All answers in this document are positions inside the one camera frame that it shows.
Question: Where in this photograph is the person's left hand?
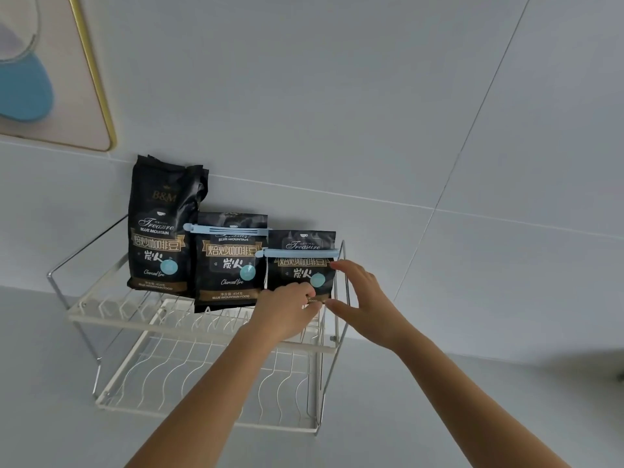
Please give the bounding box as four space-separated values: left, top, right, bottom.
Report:
251 282 323 344

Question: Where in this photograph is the person's right hand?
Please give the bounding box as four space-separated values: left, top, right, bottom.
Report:
324 260 411 352

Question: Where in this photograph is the small black coffee bag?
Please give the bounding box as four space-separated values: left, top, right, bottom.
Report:
265 230 337 306

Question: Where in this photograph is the person's left forearm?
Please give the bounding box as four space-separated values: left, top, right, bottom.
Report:
125 317 294 468

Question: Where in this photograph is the person's right forearm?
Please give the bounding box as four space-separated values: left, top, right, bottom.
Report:
385 330 572 468

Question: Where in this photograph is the light blue bag clip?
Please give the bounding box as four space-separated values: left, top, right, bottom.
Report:
255 245 342 259
183 223 272 237

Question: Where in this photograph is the medium black coffee bag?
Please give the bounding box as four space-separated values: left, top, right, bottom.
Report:
193 212 269 314

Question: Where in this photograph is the tall black coffee bag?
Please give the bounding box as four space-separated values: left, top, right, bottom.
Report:
127 154 210 294

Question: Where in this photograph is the white wire dish rack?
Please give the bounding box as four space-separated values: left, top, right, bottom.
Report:
47 214 350 437

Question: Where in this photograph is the gold framed wall picture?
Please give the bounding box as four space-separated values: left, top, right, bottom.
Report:
0 0 118 152

